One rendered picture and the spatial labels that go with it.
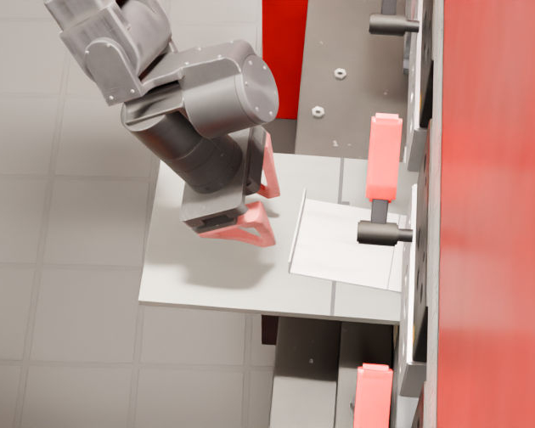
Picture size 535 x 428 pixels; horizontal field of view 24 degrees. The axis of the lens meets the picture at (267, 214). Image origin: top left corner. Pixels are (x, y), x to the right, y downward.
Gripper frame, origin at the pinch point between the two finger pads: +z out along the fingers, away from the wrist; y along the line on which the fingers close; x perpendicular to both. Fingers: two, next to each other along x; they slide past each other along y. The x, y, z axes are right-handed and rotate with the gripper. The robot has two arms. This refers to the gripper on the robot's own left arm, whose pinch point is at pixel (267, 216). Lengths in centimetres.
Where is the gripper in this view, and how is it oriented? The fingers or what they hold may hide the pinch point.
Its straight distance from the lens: 117.3
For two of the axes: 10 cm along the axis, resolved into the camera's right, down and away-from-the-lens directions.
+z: 5.2, 4.9, 7.0
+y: 0.9, -8.4, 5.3
